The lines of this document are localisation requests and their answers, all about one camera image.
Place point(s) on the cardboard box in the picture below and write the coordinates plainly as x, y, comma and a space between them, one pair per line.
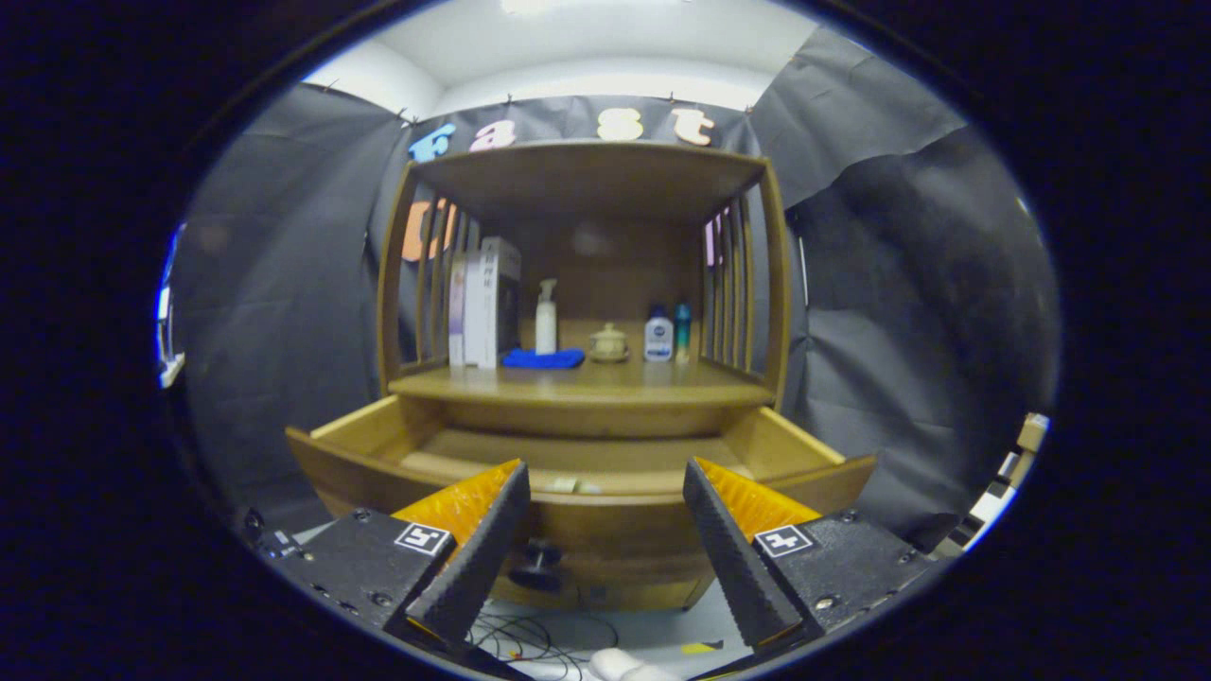
1031, 433

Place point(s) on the wooden drawer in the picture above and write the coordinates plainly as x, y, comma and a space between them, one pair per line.
605, 534

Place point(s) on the dark cover white spine book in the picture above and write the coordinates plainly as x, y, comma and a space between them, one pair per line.
501, 303

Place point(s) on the white shoe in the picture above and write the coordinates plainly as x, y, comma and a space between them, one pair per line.
624, 667

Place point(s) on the black backdrop cloth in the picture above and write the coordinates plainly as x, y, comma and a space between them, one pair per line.
899, 312

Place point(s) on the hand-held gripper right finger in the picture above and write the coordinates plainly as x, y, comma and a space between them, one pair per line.
733, 567

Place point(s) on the teal bottle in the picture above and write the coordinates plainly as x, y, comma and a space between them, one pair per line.
682, 333

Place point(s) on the wooden countertop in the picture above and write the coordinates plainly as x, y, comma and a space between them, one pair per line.
605, 383

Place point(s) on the small black device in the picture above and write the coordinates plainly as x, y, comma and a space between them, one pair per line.
274, 541

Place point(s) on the blue folded cloth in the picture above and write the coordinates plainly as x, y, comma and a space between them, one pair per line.
544, 358

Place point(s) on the white pole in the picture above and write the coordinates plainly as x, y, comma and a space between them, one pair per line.
800, 270

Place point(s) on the yellow floor tape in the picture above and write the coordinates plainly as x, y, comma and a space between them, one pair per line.
700, 648

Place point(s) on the white pump bottle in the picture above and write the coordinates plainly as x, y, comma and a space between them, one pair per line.
546, 326

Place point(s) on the beige lidded ceramic cup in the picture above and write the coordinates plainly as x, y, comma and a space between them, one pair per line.
608, 345

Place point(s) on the ceiling light panel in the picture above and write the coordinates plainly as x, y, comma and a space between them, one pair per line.
587, 6

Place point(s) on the wooden cabinet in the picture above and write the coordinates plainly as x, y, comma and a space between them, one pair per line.
587, 180

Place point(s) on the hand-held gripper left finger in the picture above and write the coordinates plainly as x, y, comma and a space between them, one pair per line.
482, 558

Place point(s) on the white lotion bottle blue cap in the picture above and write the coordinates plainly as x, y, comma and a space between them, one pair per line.
658, 340

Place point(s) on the lavender book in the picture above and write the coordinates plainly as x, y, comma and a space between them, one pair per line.
456, 312

